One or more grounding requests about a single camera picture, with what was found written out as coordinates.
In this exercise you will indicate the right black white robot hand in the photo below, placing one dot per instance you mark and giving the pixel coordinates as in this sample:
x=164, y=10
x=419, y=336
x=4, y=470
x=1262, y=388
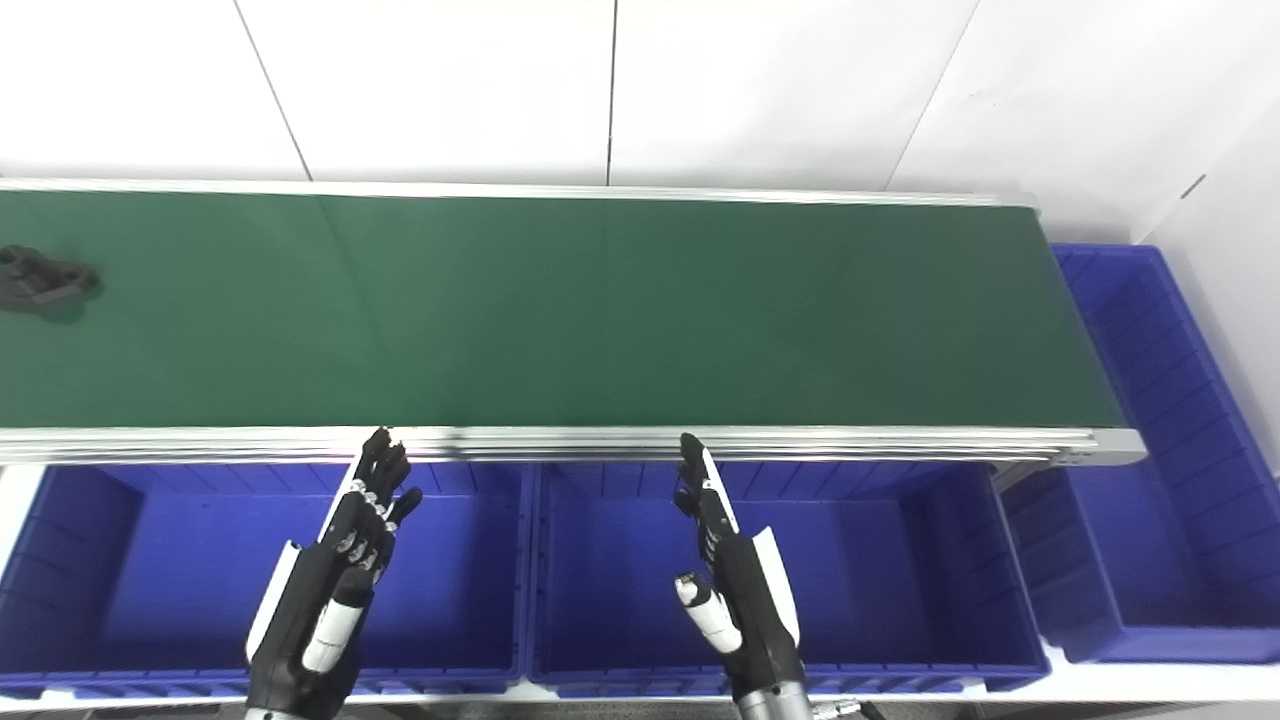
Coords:
x=750, y=600

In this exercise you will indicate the black flanged machine part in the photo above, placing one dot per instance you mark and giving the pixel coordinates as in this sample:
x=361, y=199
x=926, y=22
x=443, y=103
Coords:
x=45, y=278

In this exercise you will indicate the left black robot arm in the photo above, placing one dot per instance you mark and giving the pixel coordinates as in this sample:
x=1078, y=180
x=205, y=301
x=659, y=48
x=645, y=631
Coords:
x=272, y=715

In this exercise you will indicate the green conveyor belt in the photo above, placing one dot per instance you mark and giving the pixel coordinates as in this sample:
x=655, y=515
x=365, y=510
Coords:
x=600, y=300
x=600, y=441

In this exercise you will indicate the long blue plastic bin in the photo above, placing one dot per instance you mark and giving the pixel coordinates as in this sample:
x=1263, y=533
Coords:
x=1160, y=520

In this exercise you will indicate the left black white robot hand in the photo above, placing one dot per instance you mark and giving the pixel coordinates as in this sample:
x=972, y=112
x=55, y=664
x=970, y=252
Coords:
x=310, y=600

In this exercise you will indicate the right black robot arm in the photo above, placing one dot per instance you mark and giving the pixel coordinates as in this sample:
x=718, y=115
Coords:
x=775, y=705

